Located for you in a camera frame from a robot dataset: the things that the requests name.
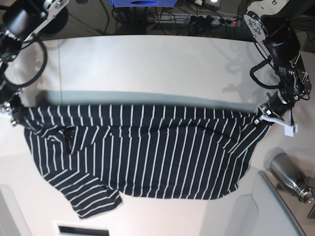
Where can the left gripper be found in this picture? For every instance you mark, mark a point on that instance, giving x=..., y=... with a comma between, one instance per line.
x=279, y=103

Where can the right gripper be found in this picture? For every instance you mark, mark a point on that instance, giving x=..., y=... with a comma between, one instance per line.
x=11, y=105

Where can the navy white striped t-shirt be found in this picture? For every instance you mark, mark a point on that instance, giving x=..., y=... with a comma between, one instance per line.
x=93, y=154

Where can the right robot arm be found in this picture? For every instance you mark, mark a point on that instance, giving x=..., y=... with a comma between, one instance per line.
x=23, y=23

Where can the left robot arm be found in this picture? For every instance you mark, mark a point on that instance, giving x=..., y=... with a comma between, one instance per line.
x=273, y=25

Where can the stainless steel water bottle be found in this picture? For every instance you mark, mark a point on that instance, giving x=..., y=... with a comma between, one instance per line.
x=291, y=178

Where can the white power strip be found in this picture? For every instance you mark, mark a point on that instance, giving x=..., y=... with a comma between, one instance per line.
x=201, y=19

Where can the blue box with oval hole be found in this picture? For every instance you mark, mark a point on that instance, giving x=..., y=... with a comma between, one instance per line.
x=143, y=3

